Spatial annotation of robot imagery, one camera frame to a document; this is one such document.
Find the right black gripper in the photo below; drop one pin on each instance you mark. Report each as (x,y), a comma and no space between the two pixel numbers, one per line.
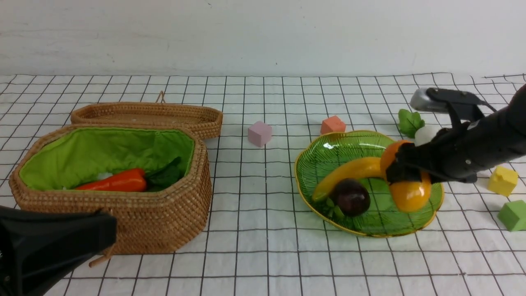
(458,154)

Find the orange yellow toy mango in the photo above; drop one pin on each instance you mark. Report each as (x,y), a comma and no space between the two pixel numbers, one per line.
(407,196)

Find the yellow toy banana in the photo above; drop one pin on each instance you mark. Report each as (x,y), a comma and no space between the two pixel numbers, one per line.
(349,172)

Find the white toy radish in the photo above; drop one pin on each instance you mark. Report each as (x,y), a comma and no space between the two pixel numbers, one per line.
(413,126)

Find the dark purple toy mangosteen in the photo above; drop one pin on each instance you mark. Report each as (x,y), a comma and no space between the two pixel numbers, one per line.
(351,197)

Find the orange toy carrot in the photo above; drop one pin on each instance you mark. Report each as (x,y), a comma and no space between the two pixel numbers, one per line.
(138,180)

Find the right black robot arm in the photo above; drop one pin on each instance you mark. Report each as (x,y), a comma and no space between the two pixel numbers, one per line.
(516,111)

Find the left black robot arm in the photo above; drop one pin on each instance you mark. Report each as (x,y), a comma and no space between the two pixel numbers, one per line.
(39,249)

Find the green leaf-shaped glass plate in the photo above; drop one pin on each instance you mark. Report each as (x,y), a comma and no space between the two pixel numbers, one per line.
(328,152)

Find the orange foam cube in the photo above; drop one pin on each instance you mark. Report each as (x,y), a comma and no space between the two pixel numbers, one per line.
(332,124)

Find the yellow foam cube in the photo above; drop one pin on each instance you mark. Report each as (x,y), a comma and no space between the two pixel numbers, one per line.
(503,181)

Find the green foam cube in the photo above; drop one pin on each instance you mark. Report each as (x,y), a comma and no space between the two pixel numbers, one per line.
(513,215)

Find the pink foam cube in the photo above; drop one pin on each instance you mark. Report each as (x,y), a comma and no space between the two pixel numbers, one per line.
(259,134)

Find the white black grid tablecloth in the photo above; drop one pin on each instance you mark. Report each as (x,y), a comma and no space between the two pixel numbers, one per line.
(262,240)

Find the woven wicker basket lid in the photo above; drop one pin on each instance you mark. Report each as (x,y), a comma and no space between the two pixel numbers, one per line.
(204,122)

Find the woven wicker basket green lining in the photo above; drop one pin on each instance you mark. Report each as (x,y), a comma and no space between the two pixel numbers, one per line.
(45,180)

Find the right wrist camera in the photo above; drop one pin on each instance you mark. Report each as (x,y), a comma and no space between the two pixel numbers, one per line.
(459,105)

